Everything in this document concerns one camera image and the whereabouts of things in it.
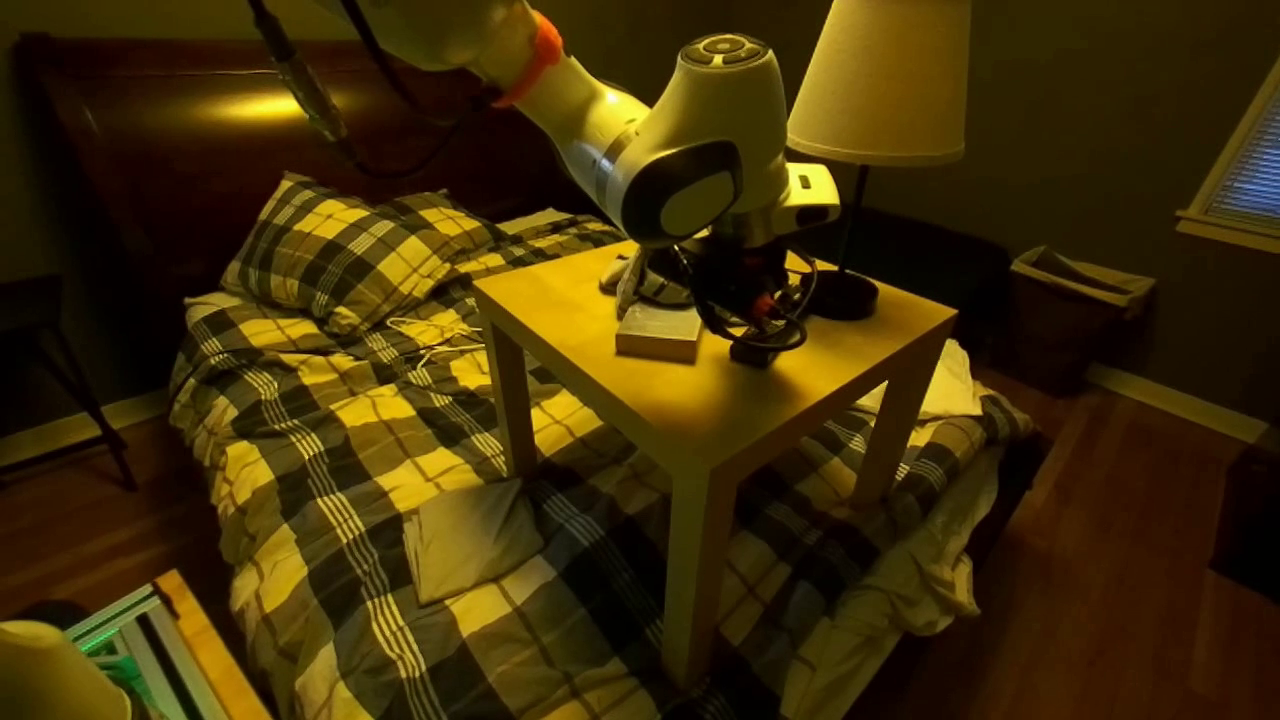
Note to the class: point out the light wooden side table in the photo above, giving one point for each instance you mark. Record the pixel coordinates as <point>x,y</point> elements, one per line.
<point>722,400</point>

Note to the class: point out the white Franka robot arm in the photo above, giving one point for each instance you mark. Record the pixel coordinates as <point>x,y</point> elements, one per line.
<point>695,120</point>

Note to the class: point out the dark dresser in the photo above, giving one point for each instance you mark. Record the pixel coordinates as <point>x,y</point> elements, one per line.
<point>940,267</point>

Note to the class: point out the plaid pillow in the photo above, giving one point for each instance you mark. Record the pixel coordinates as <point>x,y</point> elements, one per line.
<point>347,255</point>

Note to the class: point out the folded beige cloth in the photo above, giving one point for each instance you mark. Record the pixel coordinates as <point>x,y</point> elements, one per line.
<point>465,534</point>

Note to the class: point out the dark wicker basket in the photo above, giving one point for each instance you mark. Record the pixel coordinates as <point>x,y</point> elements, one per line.
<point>1066,323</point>

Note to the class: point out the white bed sheet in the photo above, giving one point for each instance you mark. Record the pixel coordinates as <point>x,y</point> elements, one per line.
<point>934,572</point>

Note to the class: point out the white pillow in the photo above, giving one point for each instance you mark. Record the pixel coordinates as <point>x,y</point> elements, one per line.
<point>953,380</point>

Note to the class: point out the yellow black plaid comforter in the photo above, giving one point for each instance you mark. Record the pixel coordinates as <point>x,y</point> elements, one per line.
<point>347,455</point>

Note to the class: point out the dark side stand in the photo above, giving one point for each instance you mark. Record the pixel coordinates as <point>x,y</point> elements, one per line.
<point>55,346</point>

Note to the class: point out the table lamp with white shade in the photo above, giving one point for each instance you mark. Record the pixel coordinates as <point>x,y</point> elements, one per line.
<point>882,83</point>

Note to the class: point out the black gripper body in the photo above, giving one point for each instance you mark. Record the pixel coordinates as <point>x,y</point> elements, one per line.
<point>743,272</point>

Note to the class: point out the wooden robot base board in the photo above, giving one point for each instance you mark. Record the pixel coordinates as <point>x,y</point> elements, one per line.
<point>200,652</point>

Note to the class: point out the dark wooden headboard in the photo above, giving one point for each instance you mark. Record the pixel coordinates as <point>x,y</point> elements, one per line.
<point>173,146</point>

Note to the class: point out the small white box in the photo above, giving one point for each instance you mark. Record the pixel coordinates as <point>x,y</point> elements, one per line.
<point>661,328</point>

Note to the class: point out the green white box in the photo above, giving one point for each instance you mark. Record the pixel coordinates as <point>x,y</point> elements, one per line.
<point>122,645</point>

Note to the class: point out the window with white frame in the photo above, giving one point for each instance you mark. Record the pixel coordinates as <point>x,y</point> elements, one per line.
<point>1246,172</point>

